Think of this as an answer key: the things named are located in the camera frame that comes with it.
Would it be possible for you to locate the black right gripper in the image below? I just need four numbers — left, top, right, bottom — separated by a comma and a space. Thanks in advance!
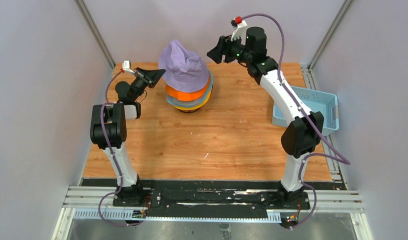
206, 32, 252, 65

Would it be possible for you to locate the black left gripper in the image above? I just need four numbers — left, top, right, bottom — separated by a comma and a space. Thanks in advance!
130, 68, 165, 102

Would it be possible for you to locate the light blue bucket hat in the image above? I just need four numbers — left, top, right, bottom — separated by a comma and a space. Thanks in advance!
166, 71, 214, 108

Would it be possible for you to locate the lavender hat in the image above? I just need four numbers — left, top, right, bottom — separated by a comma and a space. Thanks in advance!
158, 39, 209, 93

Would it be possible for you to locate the orange hat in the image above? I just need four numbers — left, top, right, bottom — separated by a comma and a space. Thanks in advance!
165, 78, 213, 102

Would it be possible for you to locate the yellow bucket hat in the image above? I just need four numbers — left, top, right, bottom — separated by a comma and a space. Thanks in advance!
173, 89, 213, 112

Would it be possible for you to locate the grey hat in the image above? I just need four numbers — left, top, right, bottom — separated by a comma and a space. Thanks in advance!
166, 95, 209, 107

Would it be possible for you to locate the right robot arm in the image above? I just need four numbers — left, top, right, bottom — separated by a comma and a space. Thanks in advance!
207, 27, 324, 209

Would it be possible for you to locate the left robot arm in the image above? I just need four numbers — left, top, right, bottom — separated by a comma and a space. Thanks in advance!
90, 67, 165, 207

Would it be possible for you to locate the light blue plastic basket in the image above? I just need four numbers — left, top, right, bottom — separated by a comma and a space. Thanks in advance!
291, 86, 339, 136

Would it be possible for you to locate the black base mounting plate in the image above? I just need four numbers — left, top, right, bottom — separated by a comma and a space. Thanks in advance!
98, 179, 311, 219

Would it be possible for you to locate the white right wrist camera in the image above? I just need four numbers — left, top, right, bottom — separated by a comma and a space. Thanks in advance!
230, 16, 247, 42

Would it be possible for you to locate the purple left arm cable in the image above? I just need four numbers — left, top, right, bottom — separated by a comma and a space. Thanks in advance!
97, 68, 148, 228

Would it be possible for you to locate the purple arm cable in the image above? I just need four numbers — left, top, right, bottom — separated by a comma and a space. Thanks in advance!
97, 68, 148, 228
240, 13, 351, 230

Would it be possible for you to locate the aluminium frame rail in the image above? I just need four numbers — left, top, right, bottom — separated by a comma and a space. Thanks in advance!
52, 186, 373, 240

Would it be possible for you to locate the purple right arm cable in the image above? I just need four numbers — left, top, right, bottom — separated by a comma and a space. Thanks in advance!
240, 13, 351, 230

